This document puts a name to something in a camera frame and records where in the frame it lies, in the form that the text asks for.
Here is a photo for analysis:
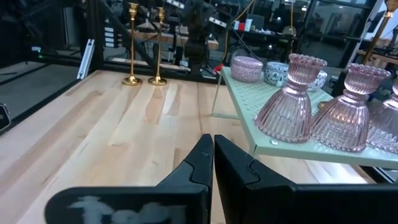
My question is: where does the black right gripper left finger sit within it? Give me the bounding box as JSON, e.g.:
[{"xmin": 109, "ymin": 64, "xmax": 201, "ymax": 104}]
[{"xmin": 44, "ymin": 133, "xmax": 214, "ymax": 224}]

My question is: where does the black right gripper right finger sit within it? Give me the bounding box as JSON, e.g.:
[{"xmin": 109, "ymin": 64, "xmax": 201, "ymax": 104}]
[{"xmin": 214, "ymin": 134, "xmax": 398, "ymax": 224}]

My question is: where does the pink ribbed glass candle holder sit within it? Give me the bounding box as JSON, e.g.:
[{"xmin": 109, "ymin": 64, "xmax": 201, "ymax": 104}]
[
  {"xmin": 310, "ymin": 63, "xmax": 392, "ymax": 153},
  {"xmin": 366, "ymin": 76, "xmax": 398, "ymax": 155},
  {"xmin": 254, "ymin": 52, "xmax": 328, "ymax": 144}
]

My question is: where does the tall brass candlestick holder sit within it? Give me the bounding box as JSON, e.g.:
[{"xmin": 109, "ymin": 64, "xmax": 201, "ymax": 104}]
[
  {"xmin": 147, "ymin": 6, "xmax": 168, "ymax": 86},
  {"xmin": 121, "ymin": 2, "xmax": 143, "ymax": 86},
  {"xmin": 362, "ymin": 0, "xmax": 398, "ymax": 66}
]

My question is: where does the blue floral candle tin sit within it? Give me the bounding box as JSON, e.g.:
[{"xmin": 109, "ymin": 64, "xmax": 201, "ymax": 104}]
[{"xmin": 264, "ymin": 61, "xmax": 290, "ymax": 87}]

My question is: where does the purple floral candle tin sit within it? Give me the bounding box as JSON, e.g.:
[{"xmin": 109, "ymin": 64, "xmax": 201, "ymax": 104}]
[{"xmin": 230, "ymin": 55, "xmax": 264, "ymax": 83}]

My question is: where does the pale green perforated shelf riser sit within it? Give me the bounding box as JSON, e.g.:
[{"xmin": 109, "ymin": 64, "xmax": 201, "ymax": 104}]
[{"xmin": 211, "ymin": 67, "xmax": 398, "ymax": 170}]

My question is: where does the white blue patterned tin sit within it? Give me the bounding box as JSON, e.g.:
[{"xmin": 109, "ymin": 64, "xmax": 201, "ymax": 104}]
[{"xmin": 307, "ymin": 70, "xmax": 328, "ymax": 93}]

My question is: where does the silver aluminium extrusion bar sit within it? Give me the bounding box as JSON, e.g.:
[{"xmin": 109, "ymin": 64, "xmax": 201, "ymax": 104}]
[{"xmin": 76, "ymin": 39, "xmax": 96, "ymax": 80}]

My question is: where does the background wooden table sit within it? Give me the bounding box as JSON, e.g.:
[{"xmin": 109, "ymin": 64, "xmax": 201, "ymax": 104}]
[{"xmin": 133, "ymin": 21, "xmax": 220, "ymax": 50}]

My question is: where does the black rig frame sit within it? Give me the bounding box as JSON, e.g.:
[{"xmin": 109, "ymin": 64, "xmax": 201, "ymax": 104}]
[{"xmin": 30, "ymin": 0, "xmax": 224, "ymax": 85}]

